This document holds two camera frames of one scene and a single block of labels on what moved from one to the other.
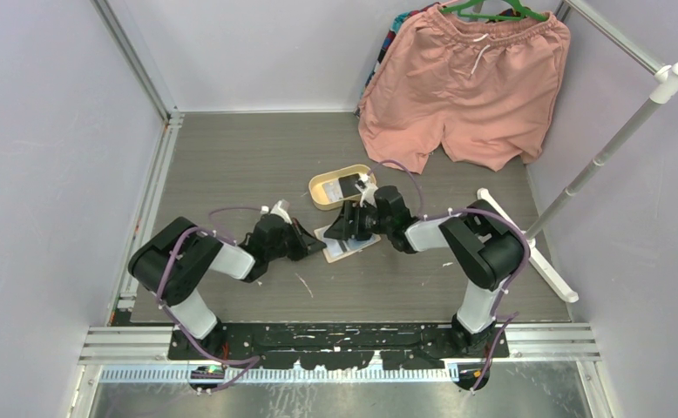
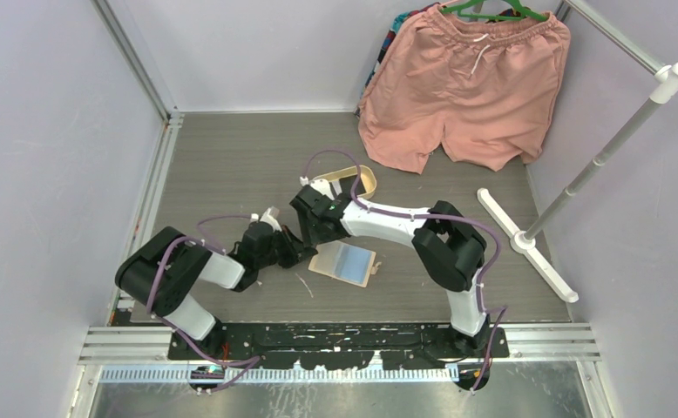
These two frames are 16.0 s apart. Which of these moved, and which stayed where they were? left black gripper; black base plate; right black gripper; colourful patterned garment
Moved: right black gripper
Stayed: colourful patterned garment; left black gripper; black base plate
